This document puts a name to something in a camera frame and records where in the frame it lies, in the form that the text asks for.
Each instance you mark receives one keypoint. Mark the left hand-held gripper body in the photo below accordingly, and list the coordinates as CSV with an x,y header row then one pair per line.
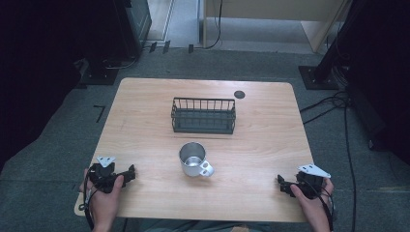
x,y
102,176

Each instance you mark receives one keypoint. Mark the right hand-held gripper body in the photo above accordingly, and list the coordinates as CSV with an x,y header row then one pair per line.
x,y
310,183

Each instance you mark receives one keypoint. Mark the person's right hand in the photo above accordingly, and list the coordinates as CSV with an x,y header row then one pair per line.
x,y
311,206

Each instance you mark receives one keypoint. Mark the person's left hand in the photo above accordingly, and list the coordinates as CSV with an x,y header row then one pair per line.
x,y
104,203

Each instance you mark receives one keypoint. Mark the black tape corner mark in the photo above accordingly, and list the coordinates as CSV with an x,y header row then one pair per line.
x,y
102,111

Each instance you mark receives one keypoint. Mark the round black table grommet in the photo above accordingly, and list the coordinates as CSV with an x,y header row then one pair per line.
x,y
239,94

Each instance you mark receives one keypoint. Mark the black stand with flat base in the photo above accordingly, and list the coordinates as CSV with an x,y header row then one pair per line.
x,y
100,72

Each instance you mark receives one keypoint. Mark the black stand with square base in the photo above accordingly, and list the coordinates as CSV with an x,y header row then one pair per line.
x,y
322,75

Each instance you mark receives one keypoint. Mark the dark curtain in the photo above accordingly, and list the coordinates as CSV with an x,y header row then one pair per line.
x,y
383,71
35,71

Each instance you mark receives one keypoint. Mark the black equipment cabinet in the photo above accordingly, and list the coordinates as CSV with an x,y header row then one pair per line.
x,y
132,25

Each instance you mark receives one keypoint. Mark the beige wooden furniture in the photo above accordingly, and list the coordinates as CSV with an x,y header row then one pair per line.
x,y
267,9

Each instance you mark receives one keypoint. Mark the small black floor bracket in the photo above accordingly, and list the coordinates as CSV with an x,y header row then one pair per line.
x,y
153,47
190,48
166,46

